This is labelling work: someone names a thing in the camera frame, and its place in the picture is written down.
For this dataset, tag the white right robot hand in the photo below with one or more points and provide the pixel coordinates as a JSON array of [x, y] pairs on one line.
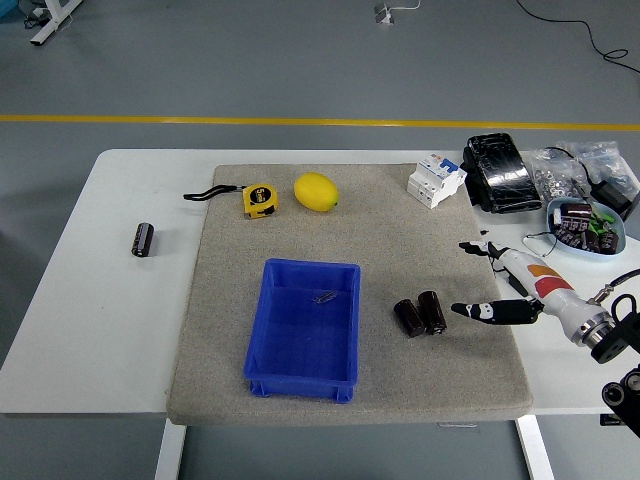
[[545, 285]]

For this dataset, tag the dark cylindrical battery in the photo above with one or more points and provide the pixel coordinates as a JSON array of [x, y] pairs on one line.
[[432, 312], [142, 240], [409, 318]]

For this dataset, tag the blue plastic box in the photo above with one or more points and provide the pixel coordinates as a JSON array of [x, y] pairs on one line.
[[300, 340]]

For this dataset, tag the light blue bowl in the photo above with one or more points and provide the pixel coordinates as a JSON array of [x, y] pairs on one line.
[[565, 247]]

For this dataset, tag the dark capacitor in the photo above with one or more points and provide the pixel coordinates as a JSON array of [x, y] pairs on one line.
[[570, 232], [608, 242], [593, 241]]

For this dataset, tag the green terminal block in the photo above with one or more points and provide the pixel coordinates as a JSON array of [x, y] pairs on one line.
[[597, 225]]

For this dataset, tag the large maroon capacitor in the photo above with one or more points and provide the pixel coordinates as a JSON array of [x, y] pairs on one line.
[[575, 210]]

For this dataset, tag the clear bag of nuts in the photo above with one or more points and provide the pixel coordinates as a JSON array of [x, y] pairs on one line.
[[552, 180]]

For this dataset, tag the black power adapter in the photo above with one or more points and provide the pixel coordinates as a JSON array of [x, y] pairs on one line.
[[612, 197]]

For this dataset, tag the black wrapped device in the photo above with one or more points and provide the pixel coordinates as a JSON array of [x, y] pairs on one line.
[[502, 175]]

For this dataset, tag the clear bag of screws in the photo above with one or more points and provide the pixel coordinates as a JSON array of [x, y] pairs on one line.
[[610, 160]]

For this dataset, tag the grey-brown mat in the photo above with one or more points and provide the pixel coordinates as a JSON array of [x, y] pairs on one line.
[[400, 240]]

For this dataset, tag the white circuit breaker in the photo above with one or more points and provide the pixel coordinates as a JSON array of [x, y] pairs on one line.
[[434, 181]]

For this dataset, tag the white table leg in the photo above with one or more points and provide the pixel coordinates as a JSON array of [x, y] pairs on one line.
[[535, 450], [170, 450]]

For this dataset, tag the metal paper clip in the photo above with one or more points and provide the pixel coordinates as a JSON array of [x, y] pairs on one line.
[[325, 297]]

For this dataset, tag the yellow lemon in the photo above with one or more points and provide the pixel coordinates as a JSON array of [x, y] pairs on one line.
[[316, 192]]

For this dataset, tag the yellow tape measure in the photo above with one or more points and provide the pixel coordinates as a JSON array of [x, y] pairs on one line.
[[260, 201]]

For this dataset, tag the silver floor socket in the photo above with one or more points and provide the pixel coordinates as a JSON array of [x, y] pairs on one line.
[[384, 15]]

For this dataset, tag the white floor stand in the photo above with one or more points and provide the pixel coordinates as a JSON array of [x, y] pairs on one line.
[[50, 25]]

